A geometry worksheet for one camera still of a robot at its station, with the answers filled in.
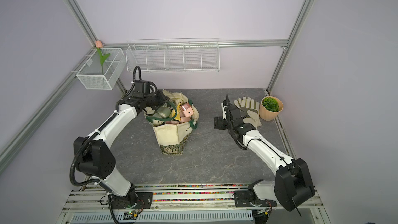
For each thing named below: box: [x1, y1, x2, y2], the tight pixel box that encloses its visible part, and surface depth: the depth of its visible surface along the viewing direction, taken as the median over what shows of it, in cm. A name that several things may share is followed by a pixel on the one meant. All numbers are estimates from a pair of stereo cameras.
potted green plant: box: [259, 95, 284, 121], surface depth 101 cm
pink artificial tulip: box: [95, 40, 111, 76], surface depth 92 cm
